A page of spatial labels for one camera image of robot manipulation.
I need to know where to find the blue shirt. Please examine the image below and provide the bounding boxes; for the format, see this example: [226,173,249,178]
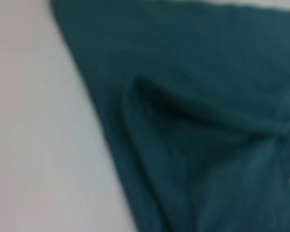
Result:
[50,0,290,232]

